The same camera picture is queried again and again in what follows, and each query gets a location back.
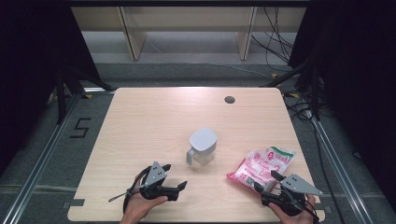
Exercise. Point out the black curtain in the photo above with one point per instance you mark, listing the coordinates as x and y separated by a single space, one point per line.
31 62
358 77

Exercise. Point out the person's left hand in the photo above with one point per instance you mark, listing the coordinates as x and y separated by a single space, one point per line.
137 208

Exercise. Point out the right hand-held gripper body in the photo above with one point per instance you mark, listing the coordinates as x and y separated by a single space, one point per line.
297 185

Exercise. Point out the pink and white plastic bag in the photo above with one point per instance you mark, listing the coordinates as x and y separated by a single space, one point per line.
261 169

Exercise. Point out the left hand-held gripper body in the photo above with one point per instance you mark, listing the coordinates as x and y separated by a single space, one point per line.
155 176

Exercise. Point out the black metal stand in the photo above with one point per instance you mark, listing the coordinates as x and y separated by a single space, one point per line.
315 93
62 93

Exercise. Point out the metal floor rail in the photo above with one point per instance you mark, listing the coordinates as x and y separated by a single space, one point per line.
37 169
339 168

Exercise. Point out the person's right hand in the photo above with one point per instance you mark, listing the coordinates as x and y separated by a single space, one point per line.
299 218

